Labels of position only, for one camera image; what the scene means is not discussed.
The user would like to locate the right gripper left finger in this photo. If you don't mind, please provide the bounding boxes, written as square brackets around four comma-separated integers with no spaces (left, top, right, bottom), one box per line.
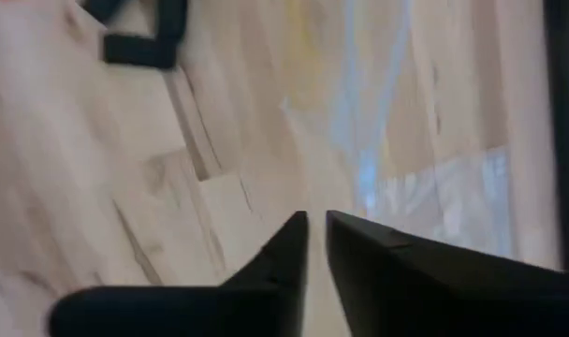
[48,210,311,337]

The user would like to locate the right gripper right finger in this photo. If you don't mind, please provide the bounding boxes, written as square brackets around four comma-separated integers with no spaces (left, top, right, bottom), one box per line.
[325,209,569,337]

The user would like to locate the clear plastic zip bag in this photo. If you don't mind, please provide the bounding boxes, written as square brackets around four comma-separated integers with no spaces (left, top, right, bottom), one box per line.
[282,0,513,183]
[354,145,564,272]

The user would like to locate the black aluminium table frame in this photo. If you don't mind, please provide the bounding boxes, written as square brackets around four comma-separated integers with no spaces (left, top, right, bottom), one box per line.
[542,0,569,275]

